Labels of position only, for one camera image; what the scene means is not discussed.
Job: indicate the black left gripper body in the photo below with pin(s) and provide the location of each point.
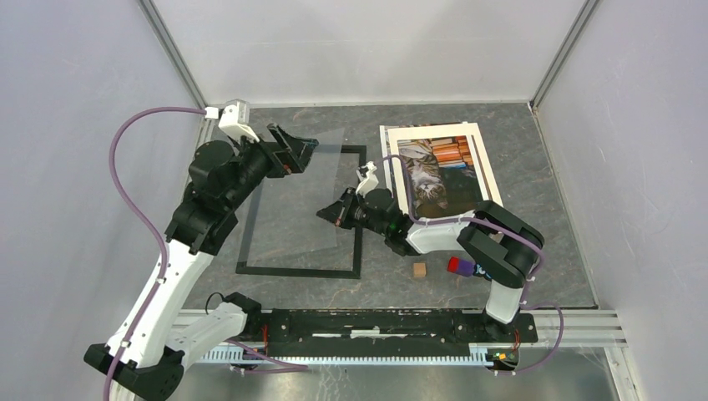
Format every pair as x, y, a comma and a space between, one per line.
283, 161

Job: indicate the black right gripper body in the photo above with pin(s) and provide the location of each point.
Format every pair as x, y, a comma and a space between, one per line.
351, 215

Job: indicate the cat photo print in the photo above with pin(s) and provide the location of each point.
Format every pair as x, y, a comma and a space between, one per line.
445, 176

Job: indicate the white mat board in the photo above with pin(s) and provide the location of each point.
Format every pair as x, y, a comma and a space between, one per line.
398, 178

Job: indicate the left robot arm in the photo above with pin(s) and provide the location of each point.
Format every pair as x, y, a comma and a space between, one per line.
145, 358

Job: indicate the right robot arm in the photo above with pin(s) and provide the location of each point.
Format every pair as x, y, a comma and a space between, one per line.
500, 246

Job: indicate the small wooden cube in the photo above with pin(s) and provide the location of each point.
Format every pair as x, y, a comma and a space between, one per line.
419, 270

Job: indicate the red purple toy brick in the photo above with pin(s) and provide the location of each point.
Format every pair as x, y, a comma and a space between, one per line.
461, 267

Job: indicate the blue owl toy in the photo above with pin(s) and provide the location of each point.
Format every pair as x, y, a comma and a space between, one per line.
479, 271

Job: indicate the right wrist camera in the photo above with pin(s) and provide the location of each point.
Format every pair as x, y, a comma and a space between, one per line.
367, 178

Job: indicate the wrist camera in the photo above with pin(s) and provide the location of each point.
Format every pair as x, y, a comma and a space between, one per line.
233, 120
367, 178

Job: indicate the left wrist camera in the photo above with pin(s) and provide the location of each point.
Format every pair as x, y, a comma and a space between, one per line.
233, 120

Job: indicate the black picture frame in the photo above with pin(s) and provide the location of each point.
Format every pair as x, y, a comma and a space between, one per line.
243, 268

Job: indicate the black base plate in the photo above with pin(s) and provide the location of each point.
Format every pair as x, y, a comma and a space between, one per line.
388, 333

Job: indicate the white cable duct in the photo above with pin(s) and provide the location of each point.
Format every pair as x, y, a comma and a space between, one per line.
232, 354

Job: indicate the aluminium frame rail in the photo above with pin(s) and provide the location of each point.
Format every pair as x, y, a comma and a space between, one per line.
171, 49

